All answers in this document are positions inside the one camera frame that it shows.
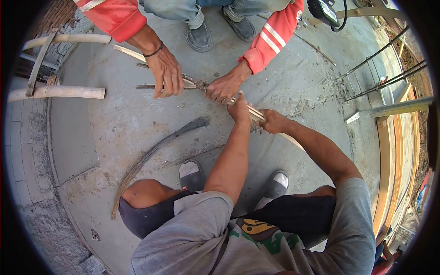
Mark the rusty metal cutter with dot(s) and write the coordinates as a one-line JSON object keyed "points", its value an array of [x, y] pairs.
{"points": [[192, 84]]}

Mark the person's left hand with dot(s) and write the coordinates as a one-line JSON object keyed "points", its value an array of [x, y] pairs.
{"points": [[240, 111]]}

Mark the bamboo pole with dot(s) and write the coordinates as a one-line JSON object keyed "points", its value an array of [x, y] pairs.
{"points": [[364, 12]]}

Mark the grey metal profile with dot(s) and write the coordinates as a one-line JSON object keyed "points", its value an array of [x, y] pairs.
{"points": [[392, 109]]}

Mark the person's legs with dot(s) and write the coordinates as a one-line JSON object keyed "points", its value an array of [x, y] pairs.
{"points": [[144, 192]]}

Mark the person's body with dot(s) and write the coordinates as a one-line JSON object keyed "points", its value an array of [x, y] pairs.
{"points": [[192, 240]]}

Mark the bamboo ladder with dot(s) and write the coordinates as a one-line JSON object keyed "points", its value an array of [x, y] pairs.
{"points": [[58, 91]]}

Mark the thin stick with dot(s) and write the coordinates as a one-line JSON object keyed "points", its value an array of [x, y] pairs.
{"points": [[316, 50]]}

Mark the person's right hand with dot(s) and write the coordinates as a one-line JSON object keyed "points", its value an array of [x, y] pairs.
{"points": [[275, 122]]}

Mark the long bamboo strip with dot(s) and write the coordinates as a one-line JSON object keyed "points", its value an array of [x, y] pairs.
{"points": [[256, 115]]}

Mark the wooden frame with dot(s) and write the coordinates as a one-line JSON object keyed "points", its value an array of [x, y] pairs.
{"points": [[386, 165]]}

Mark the person's left fingers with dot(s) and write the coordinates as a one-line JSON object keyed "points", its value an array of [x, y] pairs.
{"points": [[240, 98]]}

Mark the steel rebar cage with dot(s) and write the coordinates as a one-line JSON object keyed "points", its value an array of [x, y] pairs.
{"points": [[381, 86]]}

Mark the person's right fingers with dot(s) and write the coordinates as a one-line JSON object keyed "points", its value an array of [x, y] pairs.
{"points": [[262, 120]]}

